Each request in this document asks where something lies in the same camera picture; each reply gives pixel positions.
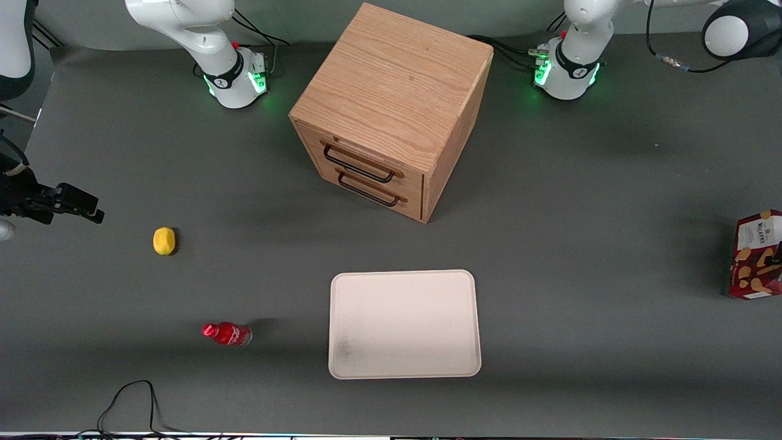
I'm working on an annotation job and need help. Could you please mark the black cable with metal connector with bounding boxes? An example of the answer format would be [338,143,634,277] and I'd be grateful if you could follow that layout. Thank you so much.
[646,0,732,75]

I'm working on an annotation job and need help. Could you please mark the yellow lemon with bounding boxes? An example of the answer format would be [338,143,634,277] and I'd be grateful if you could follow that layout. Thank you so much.
[152,226,177,257]

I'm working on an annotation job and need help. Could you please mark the cream rectangular tray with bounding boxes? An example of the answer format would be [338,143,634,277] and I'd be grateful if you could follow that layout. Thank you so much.
[328,269,483,381]

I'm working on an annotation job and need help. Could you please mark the red cookie box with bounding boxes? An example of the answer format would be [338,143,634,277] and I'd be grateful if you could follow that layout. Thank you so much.
[728,209,782,301]

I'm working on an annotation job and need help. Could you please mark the black cables at arm base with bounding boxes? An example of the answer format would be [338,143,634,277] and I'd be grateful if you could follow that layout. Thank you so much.
[231,9,290,50]
[466,34,554,72]

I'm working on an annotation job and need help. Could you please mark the red cola bottle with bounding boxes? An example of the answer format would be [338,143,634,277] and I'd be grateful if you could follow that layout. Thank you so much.
[201,321,253,348]

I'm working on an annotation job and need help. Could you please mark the black wire drawer handle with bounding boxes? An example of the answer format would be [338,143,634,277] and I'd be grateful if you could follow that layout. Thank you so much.
[336,167,408,208]
[322,142,405,184]

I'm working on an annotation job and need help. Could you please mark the wooden two-drawer cabinet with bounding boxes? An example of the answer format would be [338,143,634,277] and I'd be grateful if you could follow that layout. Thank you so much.
[288,2,495,224]

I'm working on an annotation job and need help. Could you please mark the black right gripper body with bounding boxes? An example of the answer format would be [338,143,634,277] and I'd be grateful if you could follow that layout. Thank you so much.
[0,153,59,226]

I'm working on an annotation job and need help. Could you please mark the wooden drawer front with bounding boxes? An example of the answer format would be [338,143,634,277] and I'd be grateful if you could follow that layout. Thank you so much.
[313,160,425,223]
[297,122,426,197]

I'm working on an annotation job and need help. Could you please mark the black cables at right arm base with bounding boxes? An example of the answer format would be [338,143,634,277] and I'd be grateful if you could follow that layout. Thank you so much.
[231,9,290,50]

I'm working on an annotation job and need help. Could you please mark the thin black looped cable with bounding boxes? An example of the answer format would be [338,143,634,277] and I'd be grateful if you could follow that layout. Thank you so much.
[78,379,187,438]

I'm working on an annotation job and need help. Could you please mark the black cables at left arm base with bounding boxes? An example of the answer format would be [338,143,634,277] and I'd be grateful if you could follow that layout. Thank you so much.
[466,34,554,72]

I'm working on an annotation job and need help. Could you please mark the dark grey table mat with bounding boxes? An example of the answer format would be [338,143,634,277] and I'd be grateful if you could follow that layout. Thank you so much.
[0,31,782,438]

